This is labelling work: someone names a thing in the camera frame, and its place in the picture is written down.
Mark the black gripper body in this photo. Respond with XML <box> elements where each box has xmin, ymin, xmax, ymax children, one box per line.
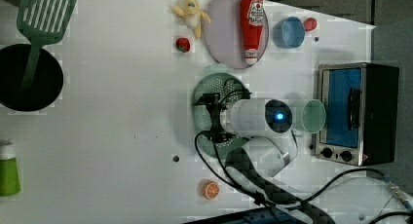
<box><xmin>207</xmin><ymin>101</ymin><xmax>224</xmax><ymax>134</ymax></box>

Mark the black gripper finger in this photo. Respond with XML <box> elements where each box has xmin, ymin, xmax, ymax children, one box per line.
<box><xmin>194</xmin><ymin>93</ymin><xmax>220</xmax><ymax>106</ymax></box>
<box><xmin>203</xmin><ymin>131</ymin><xmax>234</xmax><ymax>143</ymax></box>

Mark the mint green oval strainer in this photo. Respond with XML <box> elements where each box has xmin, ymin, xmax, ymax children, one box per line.
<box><xmin>191</xmin><ymin>63</ymin><xmax>251</xmax><ymax>159</ymax></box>

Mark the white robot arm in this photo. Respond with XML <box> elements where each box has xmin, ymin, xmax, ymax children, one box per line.
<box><xmin>194</xmin><ymin>93</ymin><xmax>335</xmax><ymax>224</ymax></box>

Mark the orange slice toy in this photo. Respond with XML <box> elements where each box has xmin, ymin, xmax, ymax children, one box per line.
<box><xmin>202</xmin><ymin>180</ymin><xmax>220</xmax><ymax>200</ymax></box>

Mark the red toy strawberry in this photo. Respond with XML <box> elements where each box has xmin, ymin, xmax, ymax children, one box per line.
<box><xmin>175</xmin><ymin>37</ymin><xmax>191</xmax><ymax>53</ymax></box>

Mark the grey round plate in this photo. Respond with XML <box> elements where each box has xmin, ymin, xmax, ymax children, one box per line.
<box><xmin>204</xmin><ymin>0</ymin><xmax>250</xmax><ymax>69</ymax></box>

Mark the yellow plush banana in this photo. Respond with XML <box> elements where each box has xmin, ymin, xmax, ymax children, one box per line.
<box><xmin>171</xmin><ymin>0</ymin><xmax>211</xmax><ymax>39</ymax></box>

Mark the mint green mug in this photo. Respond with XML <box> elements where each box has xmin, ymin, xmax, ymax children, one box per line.
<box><xmin>288</xmin><ymin>99</ymin><xmax>326</xmax><ymax>137</ymax></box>

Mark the blue bowl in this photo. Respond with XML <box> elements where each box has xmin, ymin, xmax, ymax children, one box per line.
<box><xmin>273</xmin><ymin>17</ymin><xmax>305</xmax><ymax>49</ymax></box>

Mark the red plush ketchup bottle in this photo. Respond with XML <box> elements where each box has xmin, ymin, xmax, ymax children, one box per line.
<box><xmin>241</xmin><ymin>0</ymin><xmax>264</xmax><ymax>65</ymax></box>

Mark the red toy tomato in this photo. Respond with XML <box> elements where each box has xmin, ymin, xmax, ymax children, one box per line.
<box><xmin>303</xmin><ymin>18</ymin><xmax>318</xmax><ymax>31</ymax></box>

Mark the silver toaster oven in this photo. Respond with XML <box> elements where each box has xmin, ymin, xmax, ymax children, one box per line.
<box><xmin>316</xmin><ymin>62</ymin><xmax>399</xmax><ymax>167</ymax></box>

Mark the black round pan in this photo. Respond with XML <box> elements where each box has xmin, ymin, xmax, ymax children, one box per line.
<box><xmin>0</xmin><ymin>44</ymin><xmax>63</xmax><ymax>112</ymax></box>

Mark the green slotted spatula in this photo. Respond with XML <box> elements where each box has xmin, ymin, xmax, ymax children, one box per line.
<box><xmin>17</xmin><ymin>0</ymin><xmax>77</xmax><ymax>90</ymax></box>

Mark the green bottle white cap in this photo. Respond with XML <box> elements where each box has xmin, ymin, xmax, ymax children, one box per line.
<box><xmin>0</xmin><ymin>140</ymin><xmax>21</xmax><ymax>197</ymax></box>

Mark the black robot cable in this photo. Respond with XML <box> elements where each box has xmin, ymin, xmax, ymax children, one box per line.
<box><xmin>194</xmin><ymin>77</ymin><xmax>413</xmax><ymax>224</ymax></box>

